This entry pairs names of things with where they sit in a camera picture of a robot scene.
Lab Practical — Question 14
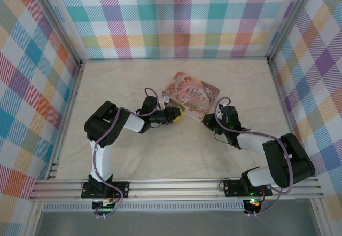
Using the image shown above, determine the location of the right gripper thin black wire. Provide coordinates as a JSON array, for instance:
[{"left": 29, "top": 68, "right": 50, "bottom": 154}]
[{"left": 214, "top": 131, "right": 228, "bottom": 145}]

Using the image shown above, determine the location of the aluminium frame post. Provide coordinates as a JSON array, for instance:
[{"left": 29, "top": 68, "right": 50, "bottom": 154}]
[
  {"left": 309, "top": 197, "right": 333, "bottom": 236},
  {"left": 25, "top": 200, "right": 45, "bottom": 236},
  {"left": 266, "top": 0, "right": 320, "bottom": 63},
  {"left": 26, "top": 0, "right": 83, "bottom": 66}
]

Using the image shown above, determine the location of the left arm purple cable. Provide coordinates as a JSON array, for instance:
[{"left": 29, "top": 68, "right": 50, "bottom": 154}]
[{"left": 92, "top": 87, "right": 170, "bottom": 219}]

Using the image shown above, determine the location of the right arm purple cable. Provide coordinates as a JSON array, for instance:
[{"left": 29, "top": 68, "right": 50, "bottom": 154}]
[{"left": 215, "top": 96, "right": 295, "bottom": 218}]

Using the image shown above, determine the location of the white slotted cable duct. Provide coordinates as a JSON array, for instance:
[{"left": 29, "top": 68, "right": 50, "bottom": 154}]
[{"left": 42, "top": 202, "right": 245, "bottom": 213}]

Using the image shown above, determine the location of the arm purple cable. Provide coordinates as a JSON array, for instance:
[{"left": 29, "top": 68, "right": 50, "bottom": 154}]
[
  {"left": 215, "top": 96, "right": 295, "bottom": 218},
  {"left": 92, "top": 87, "right": 170, "bottom": 219}
]

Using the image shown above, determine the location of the pink fairy picture tin box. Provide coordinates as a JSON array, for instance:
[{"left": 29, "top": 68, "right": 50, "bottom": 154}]
[{"left": 161, "top": 70, "right": 222, "bottom": 123}]

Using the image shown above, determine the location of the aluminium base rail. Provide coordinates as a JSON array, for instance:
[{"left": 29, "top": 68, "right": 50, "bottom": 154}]
[{"left": 29, "top": 178, "right": 323, "bottom": 202}]

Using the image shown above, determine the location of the aluminium frame rail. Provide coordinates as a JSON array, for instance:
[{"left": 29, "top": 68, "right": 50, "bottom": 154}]
[
  {"left": 267, "top": 59, "right": 321, "bottom": 180},
  {"left": 80, "top": 56, "right": 269, "bottom": 62},
  {"left": 44, "top": 61, "right": 86, "bottom": 180}
]

